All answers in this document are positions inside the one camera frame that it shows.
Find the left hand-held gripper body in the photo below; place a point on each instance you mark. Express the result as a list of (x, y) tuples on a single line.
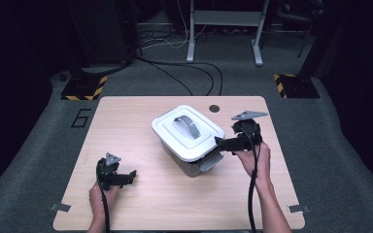
[(108, 173)]

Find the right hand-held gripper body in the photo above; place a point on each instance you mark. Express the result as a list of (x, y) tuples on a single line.
[(251, 136)]

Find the clear plastic storage box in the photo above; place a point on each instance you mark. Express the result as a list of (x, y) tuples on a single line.
[(187, 169)]

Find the white lidded plastic bin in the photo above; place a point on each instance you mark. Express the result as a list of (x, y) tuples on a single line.
[(170, 131)]

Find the person's left hand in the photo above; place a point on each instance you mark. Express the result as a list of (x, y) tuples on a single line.
[(97, 200)]

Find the person's right hand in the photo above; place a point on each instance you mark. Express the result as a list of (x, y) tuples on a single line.
[(259, 165)]

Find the dark round table grommet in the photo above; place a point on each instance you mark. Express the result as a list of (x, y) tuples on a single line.
[(214, 108)]

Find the grey tape strip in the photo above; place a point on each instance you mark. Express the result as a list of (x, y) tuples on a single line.
[(298, 208), (60, 207)]

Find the black yellow striped base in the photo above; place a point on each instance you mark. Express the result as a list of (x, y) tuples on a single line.
[(84, 87), (298, 85)]

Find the dark cabinet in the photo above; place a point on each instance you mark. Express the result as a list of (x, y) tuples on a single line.
[(103, 32)]

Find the white metal stand frame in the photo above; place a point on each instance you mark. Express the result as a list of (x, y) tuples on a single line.
[(226, 17)]

